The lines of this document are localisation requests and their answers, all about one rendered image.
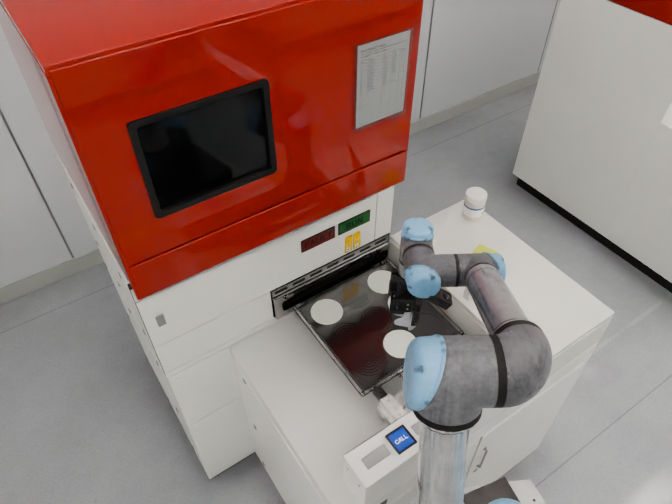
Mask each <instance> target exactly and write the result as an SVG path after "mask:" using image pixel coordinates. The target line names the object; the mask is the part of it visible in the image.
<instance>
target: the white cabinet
mask: <svg viewBox="0 0 672 504"><path fill-rule="evenodd" d="M597 344H598V342H597V343H596V344H595V345H593V346H592V347H590V348H589V349H588V350H586V351H585V352H583V353H582V354H581V355H579V356H578V357H576V358H575V359H574V360H572V361H571V362H569V363H568V364H567V365H565V366H564V367H563V368H561V369H560V370H558V371H557V372H556V373H554V374H553V375H551V376H550V377H549V378H548V379H547V381H546V383H545V385H544V386H543V388H542V389H541V390H540V391H539V393H538V394H537V395H536V396H534V397H533V398H532V399H530V400H529V401H527V402H525V403H523V404H521V405H518V406H514V407H509V408H507V409H506V410H504V411H503V412H502V413H500V414H499V415H497V416H496V417H495V418H493V419H492V420H491V421H489V422H488V423H486V424H485V425H484V426H482V427H481V428H479V429H478V430H477V431H475V432H474V433H472V434H471V435H470V440H469V450H468V459H467V469H466V479H465V487H469V486H478V485H486V484H489V483H491V482H494V481H496V480H497V479H498V478H500V477H501V476H502V475H504V474H505V473H506V472H507V471H509V470H510V469H511V468H512V467H514V466H515V465H516V464H518V463H519V462H520V461H521V460H523V459H524V458H525V457H527V456H528V455H529V454H530V453H532V452H533V451H534V450H536V449H537V448H538V447H539V445H540V443H541V441H542V440H543V438H544V436H545V434H546V433H547V431H548V429H549V427H550V426H551V424H552V422H553V421H554V419H555V417H556V415H557V414H558V412H559V410H560V408H561V407H562V405H563V403H564V401H565V400H566V398H567V396H568V395H569V393H570V391H571V389H572V388H573V386H574V384H575V382H576V381H577V379H578V377H579V375H580V374H581V372H582V370H583V369H584V367H585V365H586V363H587V362H588V360H589V358H590V356H591V355H592V353H593V351H594V350H595V348H596V346H597ZM231 355H232V359H233V363H234V367H235V371H236V375H237V379H238V383H239V387H240V391H241V395H242V399H243V403H244V407H245V411H246V415H247V419H248V424H249V428H250V432H251V436H252V440H253V444H254V448H255V452H256V454H257V456H258V457H259V459H260V461H261V462H262V464H263V466H264V468H265V469H266V471H267V473H268V474H269V476H270V478H271V479H272V481H273V483H274V485H275V486H276V488H277V490H278V491H279V493H280V495H281V496H282V498H283V500H284V501H285V503H286V504H329V502H328V501H327V499H326V497H325V496H324V494H323V493H322V491H321V490H320V488H319V487H318V485H317V484H316V482H315V480H314V479H313V477H312V476H311V474H310V473H309V471H308V470H307V468H306V466H305V465H304V463H303V462H302V460H301V459H300V457H299V456H298V454H297V452H296V451H295V449H294V448H293V446H292V445H291V443H290V442H289V440H288V438H287V437H286V435H285V434H284V432H283V431H282V429H281V428H280V426H279V424H278V423H277V421H276V420H275V418H274V417H273V415H272V414H271V412H270V410H269V409H268V407H267V406H266V404H265V403H264V401H263V400H262V398H261V396H260V395H259V393H258V392H257V390H256V389H255V387H254V386H253V384H252V383H251V381H250V379H249V378H248V376H247V375H246V373H245V372H244V370H243V369H242V367H241V365H240V364H239V362H238V361H237V359H236V358H235V356H234V355H233V353H232V351H231ZM417 477H418V473H417V474H416V475H414V476H413V477H411V478H410V479H409V480H407V481H406V482H404V483H403V484H402V485H400V486H399V487H397V488H396V489H395V490H393V491H392V492H390V493H389V494H388V495H386V496H385V497H384V498H382V499H381V500H379V501H378V502H377V503H375V504H410V502H411V500H412V499H413V498H414V497H415V496H416V495H417Z"/></svg>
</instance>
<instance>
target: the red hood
mask: <svg viewBox="0 0 672 504"><path fill-rule="evenodd" d="M422 10H423V0H0V25H1V28H2V30H3V32H4V34H5V37H6V39H7V41H8V43H9V46H10V48H11V50H12V52H13V55H14V57H15V59H16V62H17V64H18V66H19V68H20V71H21V73H22V75H23V77H24V80H25V82H26V84H27V86H28V89H29V91H30V93H31V95H32V98H33V100H34V102H35V104H36V107H37V109H38V111H39V113H40V116H41V118H42V120H43V123H44V125H45V127H46V129H47V132H48V134H49V136H50V138H51V141H52V143H53V145H54V147H55V149H56V151H57V153H58V155H59V157H60V159H61V160H62V162H63V164H64V166H65V168H66V170H67V171H68V173H69V175H70V177H71V179H72V181H73V183H74V184H75V186H76V188H77V190H78V192H79V194H80V195H81V197H82V199H83V201H84V203H85V205H86V206H87V208H88V210H89V212H90V214H91V216H92V217H93V219H94V221H95V223H96V225H97V227H98V228H99V230H100V232H101V234H102V236H103V238H104V239H105V241H106V243H107V245H108V247H109V249H110V250H111V252H112V254H113V256H114V258H115V260H116V261H117V263H118V265H119V267H120V269H121V271H122V272H123V274H124V276H125V278H126V280H127V282H128V283H129V285H130V287H131V289H132V291H133V293H134V294H135V296H136V298H137V300H141V299H143V298H145V297H148V296H150V295H152V294H154V293H156V292H159V291H161V290H163V289H165V288H167V287H170V286H172V285H174V284H176V283H179V282H181V281H183V280H185V279H187V278H190V277H192V276H194V275H196V274H199V273H201V272H203V271H205V270H207V269H210V268H212V267H214V266H216V265H218V264H221V263H223V262H225V261H227V260H230V259H232V258H234V257H236V256H238V255H241V254H243V253H245V252H247V251H249V250H252V249H254V248H256V247H258V246H261V245H263V244H265V243H267V242H269V241H272V240H274V239H276V238H278V237H281V236H283V235H285V234H287V233H289V232H292V231H294V230H296V229H298V228H300V227H303V226H305V225H307V224H309V223H312V222H314V221H316V220H318V219H320V218H323V217H325V216H327V215H329V214H331V213H334V212H336V211H338V210H340V209H343V208H345V207H347V206H349V205H351V204H354V203H356V202H358V201H360V200H363V199H365V198H367V197H369V196H371V195H374V194H376V193H378V192H380V191H382V190H385V189H387V188H389V187H391V186H394V185H396V184H398V183H400V182H402V181H404V180H405V170H406V161H407V151H408V142H409V132H410V123H411V114H412V104H413V95H414V85H415V76H416V66H417V57H418V48H419V38H420V29H421V19H422Z"/></svg>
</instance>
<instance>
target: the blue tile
mask: <svg viewBox="0 0 672 504"><path fill-rule="evenodd" d="M388 438H389V439H390V440H391V442H392V443H393V444H394V446H395V447H396V448H397V449H398V451H399V452H400V451H402V450H403V449H405V448H406V447H408V446H409V445H411V444H412V443H413V442H414V441H413V439H412V438H411V437H410V436H409V434H408V433H407V432H406V431H405V429H404V428H403V427H402V428H400V429H399V430H397V431H396V432H394V433H393V434H391V435H390V436H388Z"/></svg>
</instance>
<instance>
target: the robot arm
mask: <svg viewBox="0 0 672 504"><path fill-rule="evenodd" d="M433 238H434V227H433V225H432V223H431V222H430V221H428V220H426V219H424V218H411V219H408V220H407V221H405V222H404V224H403V227H402V232H401V241H400V250H399V259H398V268H391V278H390V281H389V289H388V295H390V297H391V299H390V305H389V307H390V311H389V314H394V315H396V316H400V317H402V318H399V319H396V320H395V321H394V323H395V324H396V325H399V326H404V327H408V330H412V329H414V328H415V327H416V326H417V324H418V321H419V314H420V311H421V308H422V298H424V299H426V300H428V301H430V302H432V303H433V304H435V305H437V306H439V307H441V308H443V309H445V310H447V309H448V308H449V307H450V306H452V305H453V304H452V295H451V293H449V292H447V291H446V290H444V289H442V288H440V287H467V288H468V291H469V293H470V295H471V297H472V299H473V301H474V304H475V306H476V308H477V310H478V312H479V315H480V317H481V319H482V321H483V323H484V326H485V328H486V330H487V332H488V334H480V335H440V334H434V335H432V336H423V337H417V338H415V339H413V340H412V341H411V342H410V343H409V345H408V348H407V351H406V355H405V360H404V368H403V373H404V375H403V397H404V403H405V405H406V407H407V408H408V409H410V410H412V411H413V413H414V415H415V417H416V418H417V419H418V421H419V422H420V432H419V455H418V477H417V495H416V496H415V497H414V498H413V499H412V500H411V502H410V504H464V502H463V499H464V489H465V479H466V469H467V459H468V450H469V440H470V430H471V428H473V427H474V426H475V425H476V424H477V423H478V422H479V420H480V418H481V415H482V408H508V407H514V406H518V405H521V404H523V403H525V402H527V401H529V400H530V399H532V398H533V397H534V396H536V395H537V394H538V393H539V391H540V390H541V389H542V388H543V386H544V385H545V383H546V381H547V379H548V377H549V375H550V372H551V367H552V350H551V346H550V344H549V341H548V339H547V337H546V335H545V334H544V332H543V331H542V329H541V328H540V327H539V326H538V325H537V324H536V323H534V322H532V321H529V320H528V318H527V317H526V315H525V313H524V312H523V310H522V309H521V307H520V305H519V304H518V302H517V301H516V299H515V297H514V296H513V294H512V292H511V291H510V289H509V288H508V286H507V284H506V283H505V277H506V265H505V262H504V258H503V256H502V255H501V254H499V253H488V252H482V253H465V254H435V253H434V249H433Z"/></svg>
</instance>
